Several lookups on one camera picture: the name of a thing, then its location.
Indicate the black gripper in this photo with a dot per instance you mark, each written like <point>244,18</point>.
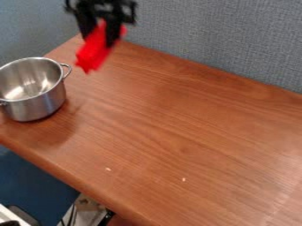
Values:
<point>113,11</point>

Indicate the stainless steel pot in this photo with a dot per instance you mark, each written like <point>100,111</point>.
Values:
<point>32,88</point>

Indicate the white object at corner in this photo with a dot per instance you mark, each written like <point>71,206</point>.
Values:
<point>8,216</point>

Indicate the metal table leg frame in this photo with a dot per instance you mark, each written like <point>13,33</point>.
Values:
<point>85,213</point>

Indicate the red rectangular block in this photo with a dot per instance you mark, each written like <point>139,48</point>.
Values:
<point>92,53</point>

